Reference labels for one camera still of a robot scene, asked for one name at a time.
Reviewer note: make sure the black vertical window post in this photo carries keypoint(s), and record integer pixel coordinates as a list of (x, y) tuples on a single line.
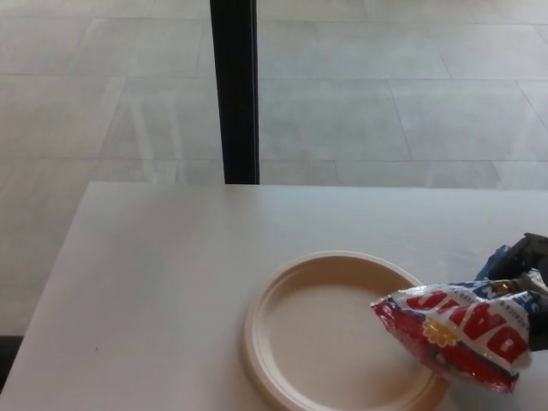
[(236, 94)]

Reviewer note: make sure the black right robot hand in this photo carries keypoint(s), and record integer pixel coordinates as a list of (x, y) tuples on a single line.
[(531, 254)]

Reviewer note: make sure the red white blue seed bag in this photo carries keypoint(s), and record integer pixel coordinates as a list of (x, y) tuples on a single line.
[(454, 334)]

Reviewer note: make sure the round cream disposable plate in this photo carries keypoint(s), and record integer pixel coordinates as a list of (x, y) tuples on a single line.
[(325, 338)]

